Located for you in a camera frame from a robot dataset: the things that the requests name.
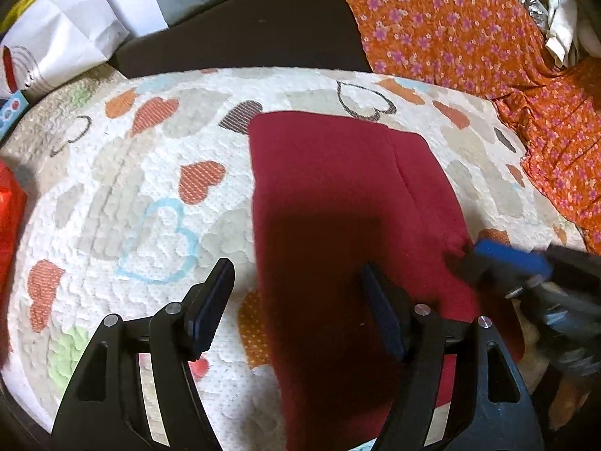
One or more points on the red plastic bag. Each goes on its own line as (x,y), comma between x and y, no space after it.
(12,203)

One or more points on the dark brown cushion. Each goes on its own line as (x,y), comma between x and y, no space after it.
(249,33)

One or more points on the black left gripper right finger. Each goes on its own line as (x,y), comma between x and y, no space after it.
(459,388)

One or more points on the yellow packet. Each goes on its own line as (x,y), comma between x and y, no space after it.
(26,0)

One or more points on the white quilt with hearts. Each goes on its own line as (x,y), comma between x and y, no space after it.
(136,187)

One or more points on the orange floral fabric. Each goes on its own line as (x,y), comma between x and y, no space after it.
(492,49)

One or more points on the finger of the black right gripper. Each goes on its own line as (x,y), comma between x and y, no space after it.
(492,264)

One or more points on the white paper bag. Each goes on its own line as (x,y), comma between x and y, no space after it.
(54,41)

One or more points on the dark red small garment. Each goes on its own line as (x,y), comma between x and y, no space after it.
(332,195)

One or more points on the blue patterned box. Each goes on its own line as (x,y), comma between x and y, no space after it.
(12,110)

